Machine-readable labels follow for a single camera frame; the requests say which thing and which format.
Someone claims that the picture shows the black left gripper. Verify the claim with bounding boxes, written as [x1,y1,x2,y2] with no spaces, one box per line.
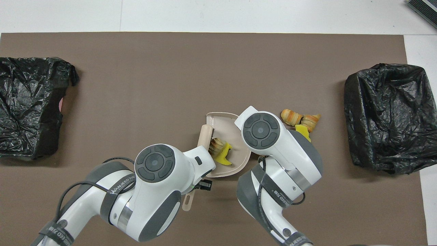
[196,179,213,192]

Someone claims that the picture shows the small notched yellow sponge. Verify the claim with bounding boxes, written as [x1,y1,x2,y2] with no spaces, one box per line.
[215,153,234,166]

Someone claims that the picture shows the beige bread chunk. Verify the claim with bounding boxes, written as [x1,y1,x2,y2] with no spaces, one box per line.
[209,137,226,155]

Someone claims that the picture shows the beige hand brush black bristles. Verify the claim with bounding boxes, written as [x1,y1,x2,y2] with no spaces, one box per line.
[182,125,214,211]

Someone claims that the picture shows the beige plastic dustpan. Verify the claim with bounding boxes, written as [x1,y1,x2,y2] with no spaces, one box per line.
[205,112,252,178]

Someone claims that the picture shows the golden croissant piece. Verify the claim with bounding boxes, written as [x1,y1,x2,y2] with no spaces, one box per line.
[281,109,304,127]

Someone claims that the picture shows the yellow sponge piece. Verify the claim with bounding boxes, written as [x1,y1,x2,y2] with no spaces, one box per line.
[295,124,312,142]

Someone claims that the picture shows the pale croissant piece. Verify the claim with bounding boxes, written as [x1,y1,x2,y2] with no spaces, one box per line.
[300,114,321,133]

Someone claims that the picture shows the black bag-lined trash bin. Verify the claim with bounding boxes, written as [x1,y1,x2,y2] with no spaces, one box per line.
[344,63,437,175]
[0,56,80,161]

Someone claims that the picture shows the brown table mat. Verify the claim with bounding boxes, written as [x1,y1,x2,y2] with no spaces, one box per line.
[0,32,428,246]

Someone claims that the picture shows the dark grey ribbed box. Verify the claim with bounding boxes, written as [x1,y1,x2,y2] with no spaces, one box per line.
[406,0,437,29]

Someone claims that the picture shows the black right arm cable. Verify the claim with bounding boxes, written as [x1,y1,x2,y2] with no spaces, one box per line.
[258,155,306,212]

